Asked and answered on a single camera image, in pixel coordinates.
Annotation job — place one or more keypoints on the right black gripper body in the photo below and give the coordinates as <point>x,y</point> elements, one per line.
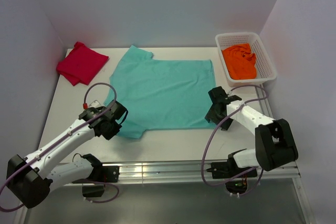
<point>214,112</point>

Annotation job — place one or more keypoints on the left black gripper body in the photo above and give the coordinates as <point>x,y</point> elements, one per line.
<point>115,115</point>

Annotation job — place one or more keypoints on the teal t shirt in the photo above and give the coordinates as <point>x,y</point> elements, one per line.
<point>161,94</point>

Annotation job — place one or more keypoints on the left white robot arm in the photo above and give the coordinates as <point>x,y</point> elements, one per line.
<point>33,177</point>

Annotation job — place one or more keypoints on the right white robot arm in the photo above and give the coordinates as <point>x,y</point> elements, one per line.
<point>274,142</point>

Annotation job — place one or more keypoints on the orange t shirt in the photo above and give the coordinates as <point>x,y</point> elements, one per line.
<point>240,62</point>

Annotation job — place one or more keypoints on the white plastic basket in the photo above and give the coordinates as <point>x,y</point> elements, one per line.
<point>265,69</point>

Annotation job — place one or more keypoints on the folded red t shirt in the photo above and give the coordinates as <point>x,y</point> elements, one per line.
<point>81,65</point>

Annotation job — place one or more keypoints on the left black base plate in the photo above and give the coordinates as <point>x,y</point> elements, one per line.
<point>107,174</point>

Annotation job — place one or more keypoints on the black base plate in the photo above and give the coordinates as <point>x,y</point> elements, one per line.
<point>107,174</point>
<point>228,169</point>

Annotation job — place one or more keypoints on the aluminium rail frame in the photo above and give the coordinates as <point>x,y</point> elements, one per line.
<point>169,142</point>

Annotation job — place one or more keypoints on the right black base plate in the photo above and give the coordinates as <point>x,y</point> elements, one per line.
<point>228,169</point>

